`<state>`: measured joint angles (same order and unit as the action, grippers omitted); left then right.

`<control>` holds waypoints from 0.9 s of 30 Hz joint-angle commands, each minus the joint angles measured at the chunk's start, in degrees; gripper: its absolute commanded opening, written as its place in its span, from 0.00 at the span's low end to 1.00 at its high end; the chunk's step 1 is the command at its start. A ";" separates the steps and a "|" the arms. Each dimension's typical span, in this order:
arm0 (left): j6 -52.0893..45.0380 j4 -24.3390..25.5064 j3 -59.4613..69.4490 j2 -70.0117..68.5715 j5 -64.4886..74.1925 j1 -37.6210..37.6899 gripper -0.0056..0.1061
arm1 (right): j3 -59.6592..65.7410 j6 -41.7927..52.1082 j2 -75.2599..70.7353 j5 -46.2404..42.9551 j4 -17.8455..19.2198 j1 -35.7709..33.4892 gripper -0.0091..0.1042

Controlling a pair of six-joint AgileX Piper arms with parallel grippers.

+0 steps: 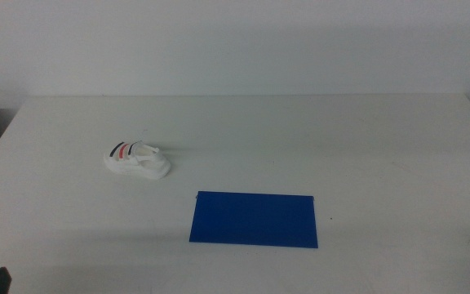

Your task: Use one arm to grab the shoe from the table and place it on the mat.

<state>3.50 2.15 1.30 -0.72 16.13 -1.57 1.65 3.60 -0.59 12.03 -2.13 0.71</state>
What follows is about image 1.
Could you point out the blue rectangular mat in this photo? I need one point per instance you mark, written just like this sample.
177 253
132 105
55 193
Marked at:
255 220

